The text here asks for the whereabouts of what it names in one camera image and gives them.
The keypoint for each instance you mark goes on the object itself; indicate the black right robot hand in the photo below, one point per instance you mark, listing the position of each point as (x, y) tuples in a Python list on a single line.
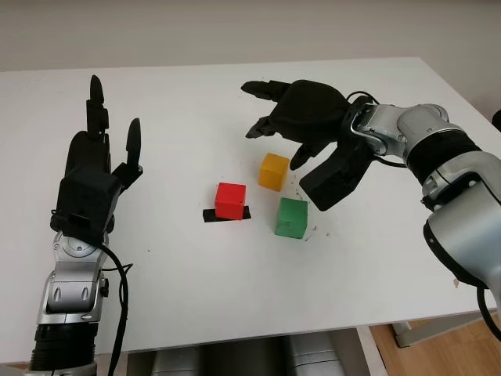
[(309, 113)]

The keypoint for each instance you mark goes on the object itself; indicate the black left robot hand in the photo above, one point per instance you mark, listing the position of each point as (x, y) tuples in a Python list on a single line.
[(88, 150)]

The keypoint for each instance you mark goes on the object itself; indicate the yellow block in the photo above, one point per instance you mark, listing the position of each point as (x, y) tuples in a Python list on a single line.
[(272, 172)]

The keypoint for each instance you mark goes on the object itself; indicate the green block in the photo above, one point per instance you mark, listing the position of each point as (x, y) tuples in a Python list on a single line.
[(291, 219)]

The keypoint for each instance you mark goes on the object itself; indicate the red block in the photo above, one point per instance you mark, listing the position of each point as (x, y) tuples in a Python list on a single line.
[(229, 201)]

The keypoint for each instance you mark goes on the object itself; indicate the black tape strip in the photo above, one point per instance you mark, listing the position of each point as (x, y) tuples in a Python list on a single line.
[(208, 216)]

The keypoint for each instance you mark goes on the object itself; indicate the black chair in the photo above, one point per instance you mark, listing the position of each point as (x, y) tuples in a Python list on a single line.
[(497, 121)]

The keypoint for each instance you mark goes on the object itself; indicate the grey robot lower body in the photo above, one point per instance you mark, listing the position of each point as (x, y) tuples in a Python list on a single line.
[(313, 358)]

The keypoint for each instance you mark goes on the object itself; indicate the grey table leg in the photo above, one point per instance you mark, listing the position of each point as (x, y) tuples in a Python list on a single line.
[(434, 329)]

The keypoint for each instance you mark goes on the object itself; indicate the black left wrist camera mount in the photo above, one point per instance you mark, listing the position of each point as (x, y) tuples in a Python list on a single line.
[(86, 199)]

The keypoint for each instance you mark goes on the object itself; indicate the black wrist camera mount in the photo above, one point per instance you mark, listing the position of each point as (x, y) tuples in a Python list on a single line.
[(86, 199), (336, 176)]

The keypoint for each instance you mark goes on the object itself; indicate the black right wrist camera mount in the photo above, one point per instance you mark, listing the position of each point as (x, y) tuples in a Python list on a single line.
[(336, 176)]

